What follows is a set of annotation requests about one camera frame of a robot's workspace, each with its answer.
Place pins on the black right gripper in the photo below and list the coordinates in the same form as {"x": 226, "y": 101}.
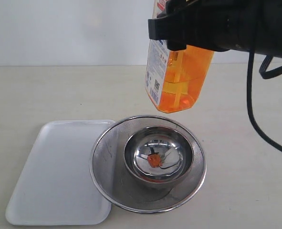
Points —
{"x": 184, "y": 24}

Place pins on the orange dish soap pump bottle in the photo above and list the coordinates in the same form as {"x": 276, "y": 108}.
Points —
{"x": 174, "y": 79}

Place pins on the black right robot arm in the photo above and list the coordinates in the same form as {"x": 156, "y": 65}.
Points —
{"x": 221, "y": 25}

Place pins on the small stainless steel bowl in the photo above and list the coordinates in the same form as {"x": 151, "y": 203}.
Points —
{"x": 158, "y": 157}

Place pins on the white rectangular plastic tray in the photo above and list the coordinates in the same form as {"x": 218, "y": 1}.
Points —
{"x": 55, "y": 186}

